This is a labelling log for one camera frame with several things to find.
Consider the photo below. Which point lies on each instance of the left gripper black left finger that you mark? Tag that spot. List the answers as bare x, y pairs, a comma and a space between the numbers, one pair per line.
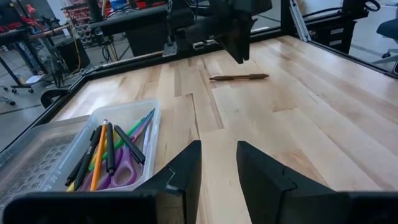
177, 186

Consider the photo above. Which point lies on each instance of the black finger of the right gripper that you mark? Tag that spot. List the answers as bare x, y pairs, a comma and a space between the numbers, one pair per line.
232, 46
246, 37

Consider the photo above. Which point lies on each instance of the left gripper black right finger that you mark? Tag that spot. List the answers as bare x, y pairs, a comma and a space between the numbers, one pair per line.
267, 193

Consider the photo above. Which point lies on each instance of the brown pen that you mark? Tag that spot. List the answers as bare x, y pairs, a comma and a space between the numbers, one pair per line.
239, 77

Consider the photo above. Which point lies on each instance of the purple scissors iridescent blades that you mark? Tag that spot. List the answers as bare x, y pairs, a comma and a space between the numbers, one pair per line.
133, 172

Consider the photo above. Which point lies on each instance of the plain black pen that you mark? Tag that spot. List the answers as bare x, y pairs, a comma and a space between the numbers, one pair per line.
129, 144
110, 149
72, 175

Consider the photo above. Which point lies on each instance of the green pen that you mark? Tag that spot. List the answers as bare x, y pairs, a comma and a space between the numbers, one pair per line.
136, 125

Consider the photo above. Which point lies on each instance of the orange pencil with eraser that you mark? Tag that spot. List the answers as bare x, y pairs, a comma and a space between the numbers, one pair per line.
99, 155

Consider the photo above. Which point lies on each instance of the clear plastic supply box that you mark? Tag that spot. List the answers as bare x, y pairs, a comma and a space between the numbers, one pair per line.
124, 112

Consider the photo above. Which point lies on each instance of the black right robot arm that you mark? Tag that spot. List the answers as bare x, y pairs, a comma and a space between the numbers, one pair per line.
186, 18

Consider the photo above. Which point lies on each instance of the dark equipment cart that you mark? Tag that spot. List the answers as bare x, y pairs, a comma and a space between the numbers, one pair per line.
335, 31

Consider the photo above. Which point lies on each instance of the black desk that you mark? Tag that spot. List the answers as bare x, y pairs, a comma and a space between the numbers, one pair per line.
140, 21

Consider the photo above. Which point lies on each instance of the blue office chair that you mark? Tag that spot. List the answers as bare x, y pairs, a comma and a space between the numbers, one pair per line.
388, 29

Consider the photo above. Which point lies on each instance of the red parts bin rack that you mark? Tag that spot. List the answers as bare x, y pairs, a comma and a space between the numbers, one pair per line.
79, 15

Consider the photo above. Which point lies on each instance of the silver aluminium extrusion post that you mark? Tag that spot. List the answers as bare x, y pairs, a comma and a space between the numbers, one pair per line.
298, 20

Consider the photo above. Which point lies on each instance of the black curved bracket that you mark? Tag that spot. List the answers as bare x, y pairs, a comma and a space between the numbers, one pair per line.
49, 95

